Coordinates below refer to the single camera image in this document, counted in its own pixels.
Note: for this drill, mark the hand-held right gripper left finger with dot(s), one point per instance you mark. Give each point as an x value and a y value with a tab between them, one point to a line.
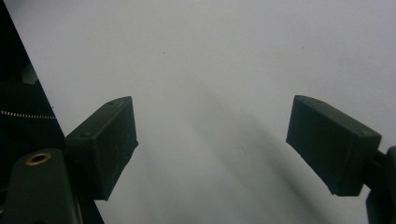
104	146

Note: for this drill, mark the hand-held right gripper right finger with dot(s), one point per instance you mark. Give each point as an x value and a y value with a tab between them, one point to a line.
330	146

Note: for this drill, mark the dark cloth with zipper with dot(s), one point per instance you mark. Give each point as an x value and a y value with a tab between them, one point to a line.
25	99

